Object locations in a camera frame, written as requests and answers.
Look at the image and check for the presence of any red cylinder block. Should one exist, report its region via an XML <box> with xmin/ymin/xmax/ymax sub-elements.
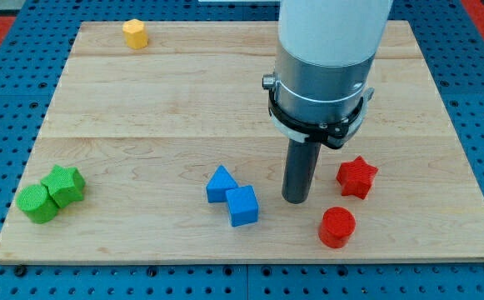
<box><xmin>318</xmin><ymin>207</ymin><xmax>356</xmax><ymax>248</ymax></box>

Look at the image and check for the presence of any yellow hexagon block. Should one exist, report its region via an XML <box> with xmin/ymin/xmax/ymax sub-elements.
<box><xmin>122</xmin><ymin>19</ymin><xmax>148</xmax><ymax>49</ymax></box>

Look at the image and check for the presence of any blue cube block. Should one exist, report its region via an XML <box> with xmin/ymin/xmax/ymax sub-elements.
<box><xmin>226</xmin><ymin>185</ymin><xmax>259</xmax><ymax>227</ymax></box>

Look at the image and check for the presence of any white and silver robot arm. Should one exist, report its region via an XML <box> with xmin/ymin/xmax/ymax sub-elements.
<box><xmin>262</xmin><ymin>0</ymin><xmax>392</xmax><ymax>149</ymax></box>

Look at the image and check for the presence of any red star block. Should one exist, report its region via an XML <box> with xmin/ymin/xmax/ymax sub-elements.
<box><xmin>336</xmin><ymin>156</ymin><xmax>378</xmax><ymax>200</ymax></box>

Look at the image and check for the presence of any light wooden board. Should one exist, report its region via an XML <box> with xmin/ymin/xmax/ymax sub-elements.
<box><xmin>0</xmin><ymin>21</ymin><xmax>484</xmax><ymax>266</ymax></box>

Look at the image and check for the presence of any blue triangle block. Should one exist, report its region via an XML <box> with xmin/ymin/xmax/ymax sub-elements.
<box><xmin>206</xmin><ymin>165</ymin><xmax>238</xmax><ymax>203</ymax></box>

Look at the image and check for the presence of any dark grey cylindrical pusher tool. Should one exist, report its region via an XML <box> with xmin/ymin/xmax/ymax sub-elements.
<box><xmin>282</xmin><ymin>140</ymin><xmax>321</xmax><ymax>204</ymax></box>

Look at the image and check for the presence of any green cylinder block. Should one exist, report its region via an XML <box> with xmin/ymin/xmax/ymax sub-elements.
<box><xmin>16</xmin><ymin>184</ymin><xmax>59</xmax><ymax>224</ymax></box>

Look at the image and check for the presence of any green star block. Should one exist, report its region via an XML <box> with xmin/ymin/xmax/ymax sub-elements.
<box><xmin>41</xmin><ymin>165</ymin><xmax>86</xmax><ymax>208</ymax></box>

